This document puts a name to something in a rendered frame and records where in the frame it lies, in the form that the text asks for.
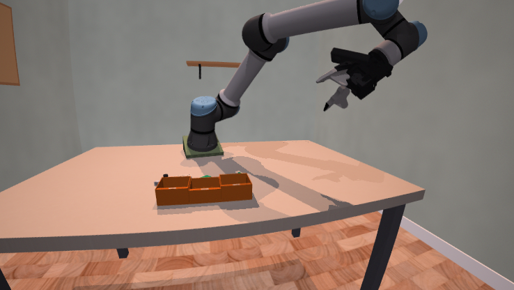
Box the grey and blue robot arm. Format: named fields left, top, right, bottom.
left=187, top=0, right=428, bottom=152

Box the orange rack of bins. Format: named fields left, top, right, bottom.
left=155, top=173, right=252, bottom=206

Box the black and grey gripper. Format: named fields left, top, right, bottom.
left=316, top=49, right=393, bottom=112

